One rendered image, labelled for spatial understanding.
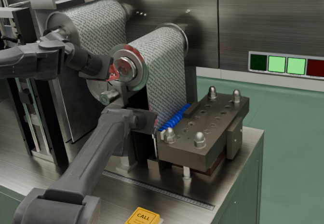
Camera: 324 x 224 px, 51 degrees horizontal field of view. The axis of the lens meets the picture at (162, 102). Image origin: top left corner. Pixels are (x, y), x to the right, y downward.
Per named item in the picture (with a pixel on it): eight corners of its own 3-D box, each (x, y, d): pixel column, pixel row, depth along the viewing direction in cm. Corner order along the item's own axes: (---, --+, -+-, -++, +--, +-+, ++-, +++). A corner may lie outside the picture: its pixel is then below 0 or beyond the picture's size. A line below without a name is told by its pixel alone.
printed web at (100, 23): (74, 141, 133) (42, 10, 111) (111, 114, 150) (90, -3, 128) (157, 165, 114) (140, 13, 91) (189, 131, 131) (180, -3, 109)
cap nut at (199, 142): (191, 147, 99) (190, 133, 97) (196, 140, 102) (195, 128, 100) (202, 149, 97) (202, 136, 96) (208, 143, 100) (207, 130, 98)
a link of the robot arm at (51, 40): (41, 82, 80) (43, 48, 76) (18, 63, 86) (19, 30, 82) (84, 74, 88) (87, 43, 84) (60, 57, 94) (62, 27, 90)
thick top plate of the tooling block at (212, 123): (158, 159, 106) (156, 143, 103) (209, 105, 136) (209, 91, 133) (206, 172, 98) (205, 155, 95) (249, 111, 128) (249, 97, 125)
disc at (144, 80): (109, 85, 108) (105, 40, 100) (110, 84, 108) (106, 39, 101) (148, 95, 101) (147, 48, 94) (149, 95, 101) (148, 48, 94)
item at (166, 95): (152, 138, 109) (146, 85, 100) (185, 106, 126) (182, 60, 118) (154, 138, 108) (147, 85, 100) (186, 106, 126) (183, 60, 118)
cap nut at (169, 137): (162, 142, 103) (160, 129, 101) (168, 136, 106) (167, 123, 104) (172, 144, 101) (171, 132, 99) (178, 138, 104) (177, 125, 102)
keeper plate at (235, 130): (226, 158, 113) (226, 130, 108) (236, 143, 120) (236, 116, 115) (234, 160, 111) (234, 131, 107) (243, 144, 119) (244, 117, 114)
